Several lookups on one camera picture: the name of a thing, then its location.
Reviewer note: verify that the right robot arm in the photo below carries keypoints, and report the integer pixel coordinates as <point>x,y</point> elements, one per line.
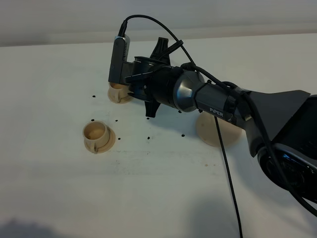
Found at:
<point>281,128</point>

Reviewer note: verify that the tan cup saucer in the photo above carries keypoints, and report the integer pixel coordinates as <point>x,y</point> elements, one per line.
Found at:
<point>109,143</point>
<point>123,99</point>

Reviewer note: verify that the far tan cup saucer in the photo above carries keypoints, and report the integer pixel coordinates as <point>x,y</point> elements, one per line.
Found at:
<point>123,99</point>

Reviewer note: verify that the far tan teacup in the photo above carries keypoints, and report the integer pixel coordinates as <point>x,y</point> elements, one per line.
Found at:
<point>119,91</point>

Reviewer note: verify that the large tan teapot saucer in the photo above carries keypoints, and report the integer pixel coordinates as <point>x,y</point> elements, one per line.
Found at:
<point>207,131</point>

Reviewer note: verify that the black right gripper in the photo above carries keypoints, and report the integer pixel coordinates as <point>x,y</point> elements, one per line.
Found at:
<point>153,79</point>

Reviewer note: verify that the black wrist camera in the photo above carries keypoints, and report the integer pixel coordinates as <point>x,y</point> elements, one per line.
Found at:
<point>120,68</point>

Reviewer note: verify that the near tan teacup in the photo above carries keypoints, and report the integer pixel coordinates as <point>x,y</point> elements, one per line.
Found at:
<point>96,135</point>

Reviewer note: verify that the tan teacup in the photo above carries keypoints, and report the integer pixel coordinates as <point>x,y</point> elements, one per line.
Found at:
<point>96,135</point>
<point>119,91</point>

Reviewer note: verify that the near tan cup saucer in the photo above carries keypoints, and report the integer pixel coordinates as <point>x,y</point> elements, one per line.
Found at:
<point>109,143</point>

